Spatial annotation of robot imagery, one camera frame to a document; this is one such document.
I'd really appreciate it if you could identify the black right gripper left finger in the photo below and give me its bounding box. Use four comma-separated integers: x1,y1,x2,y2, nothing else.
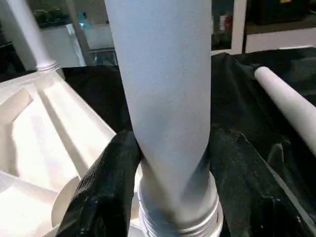
55,130,144,237

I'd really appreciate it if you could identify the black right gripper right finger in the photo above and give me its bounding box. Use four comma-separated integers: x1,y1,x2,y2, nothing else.
209,126,316,237

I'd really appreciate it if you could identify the white plastic table top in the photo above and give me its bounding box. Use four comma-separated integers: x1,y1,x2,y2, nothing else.
0,69,149,237

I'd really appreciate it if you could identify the white plastic table leg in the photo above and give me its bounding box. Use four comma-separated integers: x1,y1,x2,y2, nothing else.
6,0,62,74
103,0,224,237
254,66,316,158

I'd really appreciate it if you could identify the black mat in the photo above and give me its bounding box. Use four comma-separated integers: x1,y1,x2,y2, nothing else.
49,47,316,237

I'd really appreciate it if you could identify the white glass door cabinet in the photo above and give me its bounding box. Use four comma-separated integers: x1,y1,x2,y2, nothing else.
210,0,316,56

